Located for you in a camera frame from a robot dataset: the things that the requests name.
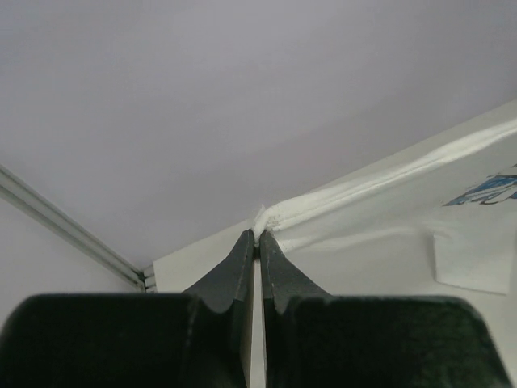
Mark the left aluminium frame post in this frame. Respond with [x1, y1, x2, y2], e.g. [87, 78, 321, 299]
[1, 167, 157, 293]

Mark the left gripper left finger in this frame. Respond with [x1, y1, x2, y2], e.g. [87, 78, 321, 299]
[1, 230, 254, 387]

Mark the white printed t shirt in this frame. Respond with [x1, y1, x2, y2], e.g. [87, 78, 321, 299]
[252, 120, 516, 294]

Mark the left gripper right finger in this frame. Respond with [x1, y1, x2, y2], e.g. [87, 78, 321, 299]
[259, 232, 511, 387]

